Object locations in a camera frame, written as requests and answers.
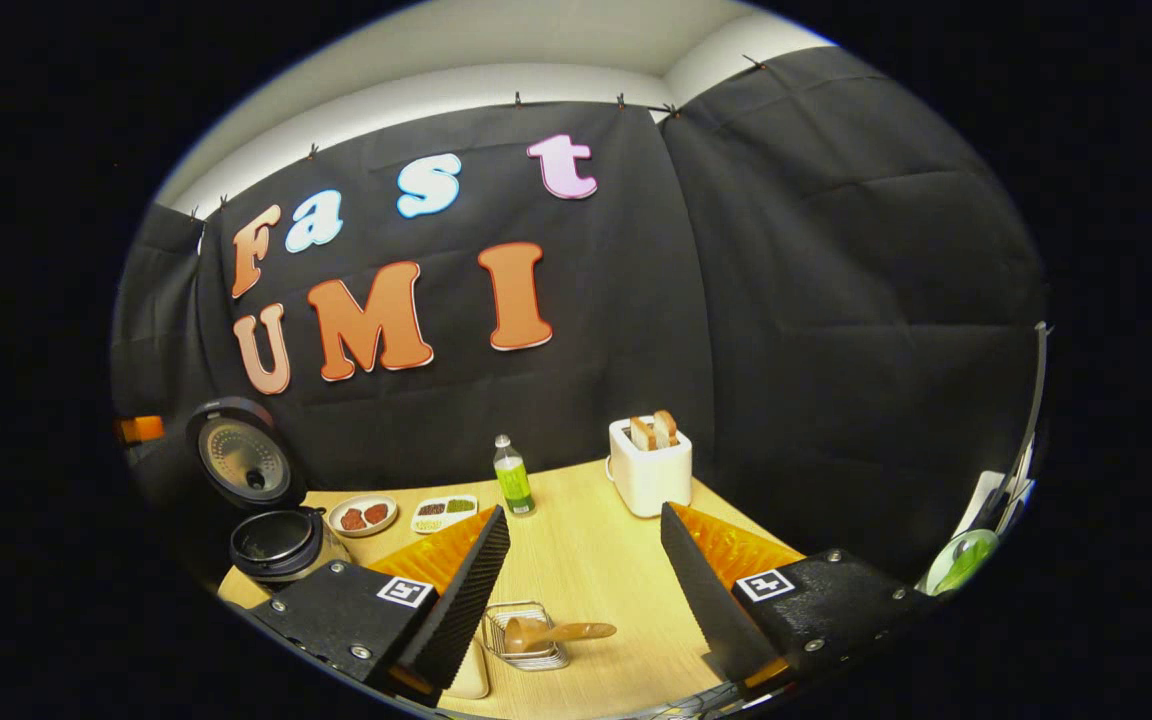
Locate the white board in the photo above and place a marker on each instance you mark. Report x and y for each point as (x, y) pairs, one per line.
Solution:
(981, 495)

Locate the black backdrop cloth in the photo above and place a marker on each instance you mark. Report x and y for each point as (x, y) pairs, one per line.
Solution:
(836, 300)

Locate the white divided grain tray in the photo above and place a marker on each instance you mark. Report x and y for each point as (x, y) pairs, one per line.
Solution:
(444, 513)

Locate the green drink bottle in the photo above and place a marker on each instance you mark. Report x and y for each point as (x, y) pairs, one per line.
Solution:
(514, 485)

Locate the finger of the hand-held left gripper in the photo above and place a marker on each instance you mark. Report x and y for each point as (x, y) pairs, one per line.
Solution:
(141, 429)

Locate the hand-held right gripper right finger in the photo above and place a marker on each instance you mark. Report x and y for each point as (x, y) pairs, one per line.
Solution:
(711, 610)

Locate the green and white round object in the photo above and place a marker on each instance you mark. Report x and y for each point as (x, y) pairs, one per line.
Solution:
(961, 562)

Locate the round plate with red food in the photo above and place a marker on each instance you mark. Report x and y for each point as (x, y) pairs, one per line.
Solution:
(363, 516)

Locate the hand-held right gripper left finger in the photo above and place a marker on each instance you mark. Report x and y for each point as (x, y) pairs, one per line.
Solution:
(456, 620)

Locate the white toaster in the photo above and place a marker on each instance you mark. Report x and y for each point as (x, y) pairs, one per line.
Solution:
(648, 485)

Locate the row of small backdrop clips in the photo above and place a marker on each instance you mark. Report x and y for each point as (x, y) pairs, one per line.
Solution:
(517, 99)

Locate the black and cream rice cooker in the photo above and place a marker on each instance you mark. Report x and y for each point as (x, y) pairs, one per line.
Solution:
(276, 545)

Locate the dark metal stand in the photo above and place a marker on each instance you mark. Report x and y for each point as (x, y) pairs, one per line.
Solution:
(1034, 400)

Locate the white square rice box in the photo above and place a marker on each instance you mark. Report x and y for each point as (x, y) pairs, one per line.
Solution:
(471, 675)

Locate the toast slice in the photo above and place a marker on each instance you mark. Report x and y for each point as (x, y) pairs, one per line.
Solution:
(666, 428)
(643, 434)

